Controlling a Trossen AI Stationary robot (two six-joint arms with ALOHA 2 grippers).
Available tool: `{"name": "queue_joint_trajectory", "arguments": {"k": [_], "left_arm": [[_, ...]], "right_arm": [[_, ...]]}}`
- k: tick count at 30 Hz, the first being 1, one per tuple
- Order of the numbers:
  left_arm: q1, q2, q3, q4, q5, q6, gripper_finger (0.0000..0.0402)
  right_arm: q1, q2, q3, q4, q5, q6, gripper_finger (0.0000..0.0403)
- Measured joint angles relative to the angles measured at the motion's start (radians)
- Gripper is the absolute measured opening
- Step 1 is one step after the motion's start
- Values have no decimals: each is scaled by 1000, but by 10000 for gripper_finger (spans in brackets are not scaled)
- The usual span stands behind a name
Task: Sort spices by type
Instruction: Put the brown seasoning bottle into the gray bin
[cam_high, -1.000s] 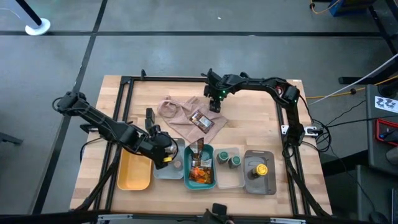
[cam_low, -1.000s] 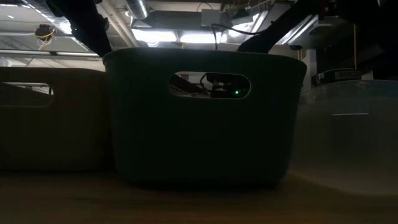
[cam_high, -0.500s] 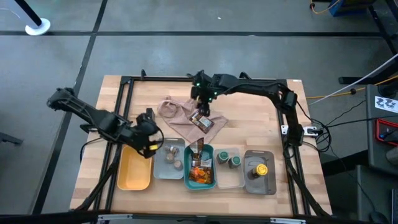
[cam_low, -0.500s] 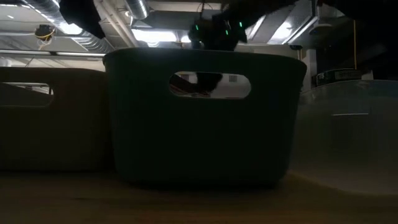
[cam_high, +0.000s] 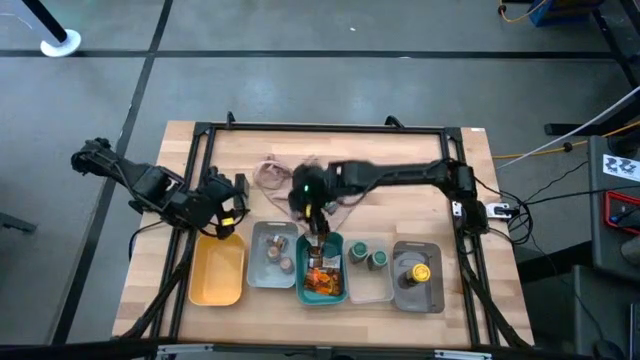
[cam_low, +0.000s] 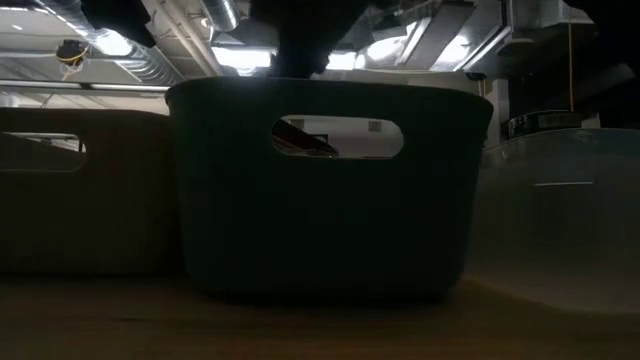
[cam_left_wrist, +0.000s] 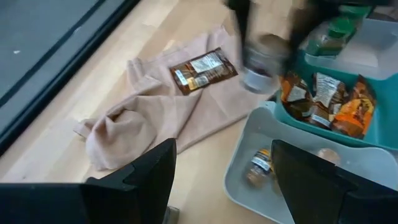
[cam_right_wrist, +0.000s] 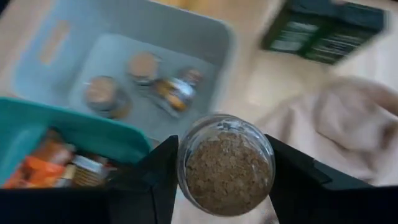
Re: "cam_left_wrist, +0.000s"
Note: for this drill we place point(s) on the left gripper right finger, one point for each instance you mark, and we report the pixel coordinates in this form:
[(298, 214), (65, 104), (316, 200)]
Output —
[(317, 193)]

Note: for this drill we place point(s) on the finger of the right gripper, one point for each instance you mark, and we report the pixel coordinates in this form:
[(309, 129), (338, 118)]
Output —
[(241, 25), (298, 31)]

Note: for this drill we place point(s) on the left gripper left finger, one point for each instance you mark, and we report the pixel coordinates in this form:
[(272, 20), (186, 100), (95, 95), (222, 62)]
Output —
[(124, 199)]

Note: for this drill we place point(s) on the green-lidded spice jar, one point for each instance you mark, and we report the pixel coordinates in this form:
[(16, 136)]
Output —
[(329, 37), (354, 12)]

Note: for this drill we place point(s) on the small brown-lidded spice jar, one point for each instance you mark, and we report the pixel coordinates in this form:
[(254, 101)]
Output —
[(259, 73), (259, 168), (328, 155)]

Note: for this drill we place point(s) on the brown white-labelled spice packet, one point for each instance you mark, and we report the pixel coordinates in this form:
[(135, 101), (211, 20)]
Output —
[(202, 71)]

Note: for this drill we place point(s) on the small brown packet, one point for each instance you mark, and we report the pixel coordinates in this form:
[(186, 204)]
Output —
[(295, 96)]

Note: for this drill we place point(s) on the orange and brown spice packet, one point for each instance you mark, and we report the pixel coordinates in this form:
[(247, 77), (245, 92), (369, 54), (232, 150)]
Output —
[(326, 93)]

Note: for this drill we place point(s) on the bright orange spice packet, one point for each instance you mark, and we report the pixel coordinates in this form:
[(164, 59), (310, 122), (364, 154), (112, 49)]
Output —
[(354, 115)]

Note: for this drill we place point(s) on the clear plastic bin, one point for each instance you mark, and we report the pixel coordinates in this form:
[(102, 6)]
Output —
[(373, 46)]

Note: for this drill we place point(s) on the beige pink cloth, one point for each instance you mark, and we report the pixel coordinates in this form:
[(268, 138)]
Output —
[(140, 124)]

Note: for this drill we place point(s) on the light grey plastic bin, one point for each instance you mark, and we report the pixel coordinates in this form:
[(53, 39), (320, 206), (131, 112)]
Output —
[(258, 127)]

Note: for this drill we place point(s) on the teal plastic bin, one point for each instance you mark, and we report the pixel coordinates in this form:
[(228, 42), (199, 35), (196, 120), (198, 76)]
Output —
[(385, 124)]

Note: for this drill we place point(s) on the black aluminium table frame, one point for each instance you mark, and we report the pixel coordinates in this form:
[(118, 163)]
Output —
[(62, 76)]

